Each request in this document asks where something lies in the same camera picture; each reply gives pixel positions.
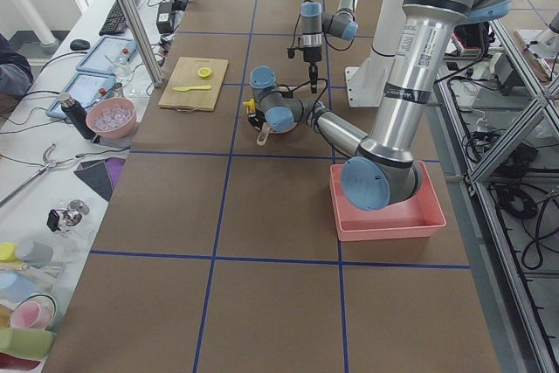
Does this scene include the pink cup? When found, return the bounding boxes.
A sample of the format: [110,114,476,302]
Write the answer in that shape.
[9,294,57,330]

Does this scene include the blue tablet upper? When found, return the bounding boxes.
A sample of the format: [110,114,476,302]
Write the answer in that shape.
[76,35,136,74]

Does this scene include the grey cup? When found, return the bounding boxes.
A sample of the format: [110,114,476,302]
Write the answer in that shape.
[15,240,54,268]

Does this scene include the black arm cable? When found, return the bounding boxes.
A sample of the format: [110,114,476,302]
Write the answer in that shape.
[279,79,329,114]

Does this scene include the aluminium frame post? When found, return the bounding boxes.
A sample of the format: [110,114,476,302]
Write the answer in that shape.
[116,0,163,87]

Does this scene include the blue tablet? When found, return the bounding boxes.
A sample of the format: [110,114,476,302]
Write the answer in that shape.
[62,73,115,108]
[76,35,136,74]

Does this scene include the metal tongs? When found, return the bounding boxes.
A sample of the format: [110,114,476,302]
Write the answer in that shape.
[0,142,95,209]

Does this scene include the pink plastic bin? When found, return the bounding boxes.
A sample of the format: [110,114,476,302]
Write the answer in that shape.
[329,161,446,242]

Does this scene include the person's arm dark sleeve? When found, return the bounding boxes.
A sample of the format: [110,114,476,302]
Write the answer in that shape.
[0,34,33,98]

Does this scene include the black power adapter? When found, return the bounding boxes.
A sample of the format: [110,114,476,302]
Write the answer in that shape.
[155,1,176,34]

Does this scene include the bamboo cutting board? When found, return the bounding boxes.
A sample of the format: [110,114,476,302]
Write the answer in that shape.
[158,57,229,112]

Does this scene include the yellow toy corn cob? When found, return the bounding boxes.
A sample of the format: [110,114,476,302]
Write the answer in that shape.
[243,99,256,114]

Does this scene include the yellow cup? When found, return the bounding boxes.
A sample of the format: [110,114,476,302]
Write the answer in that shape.
[0,242,19,263]

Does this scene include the pink bowl with clear pieces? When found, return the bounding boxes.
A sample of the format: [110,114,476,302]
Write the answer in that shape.
[86,97,136,139]

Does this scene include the small glass bottle black clip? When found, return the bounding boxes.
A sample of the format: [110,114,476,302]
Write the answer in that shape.
[46,199,93,237]

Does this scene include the black computer mouse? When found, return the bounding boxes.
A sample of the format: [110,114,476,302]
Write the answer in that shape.
[69,38,91,52]

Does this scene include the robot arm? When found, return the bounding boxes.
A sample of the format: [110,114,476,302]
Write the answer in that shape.
[287,0,358,93]
[250,0,512,211]

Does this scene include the yellow toy lemon slices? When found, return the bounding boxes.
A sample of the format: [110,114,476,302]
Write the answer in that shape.
[197,66,212,79]

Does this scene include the blue tablet lower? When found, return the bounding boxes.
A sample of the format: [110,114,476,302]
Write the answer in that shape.
[62,73,115,108]

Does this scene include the purple cloth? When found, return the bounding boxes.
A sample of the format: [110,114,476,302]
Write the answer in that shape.
[105,157,126,190]

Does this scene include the yellow plastic knife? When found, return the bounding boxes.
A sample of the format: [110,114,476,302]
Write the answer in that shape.
[172,85,212,93]

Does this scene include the black water bottle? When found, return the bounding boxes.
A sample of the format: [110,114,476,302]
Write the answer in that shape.
[58,93,95,140]

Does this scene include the dark grey cloth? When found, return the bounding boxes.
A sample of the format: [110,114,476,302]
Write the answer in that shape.
[73,160,114,202]

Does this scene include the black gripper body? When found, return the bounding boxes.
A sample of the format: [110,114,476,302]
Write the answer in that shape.
[246,110,266,130]
[287,45,322,64]

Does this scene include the light blue cup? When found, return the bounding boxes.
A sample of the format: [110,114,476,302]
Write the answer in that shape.
[0,271,38,303]

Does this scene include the beige plastic dustpan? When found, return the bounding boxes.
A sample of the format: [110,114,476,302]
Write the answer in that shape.
[256,121,273,147]

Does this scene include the green cup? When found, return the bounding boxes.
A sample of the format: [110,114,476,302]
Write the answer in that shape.
[1,328,56,361]

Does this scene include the black keyboard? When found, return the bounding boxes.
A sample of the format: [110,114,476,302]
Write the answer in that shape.
[99,1,128,36]

